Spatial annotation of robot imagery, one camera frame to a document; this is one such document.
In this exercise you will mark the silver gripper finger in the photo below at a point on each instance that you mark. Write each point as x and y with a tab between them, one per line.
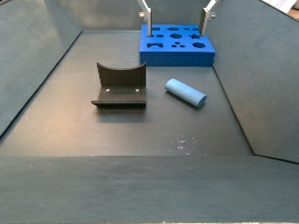
206	15
146	15

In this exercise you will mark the light blue oval cylinder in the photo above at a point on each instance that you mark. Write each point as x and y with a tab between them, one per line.
186	92

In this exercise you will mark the blue foam shape board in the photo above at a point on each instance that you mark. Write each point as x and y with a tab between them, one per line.
176	46

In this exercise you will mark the black curved fixture stand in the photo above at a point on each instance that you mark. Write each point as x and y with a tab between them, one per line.
122	87

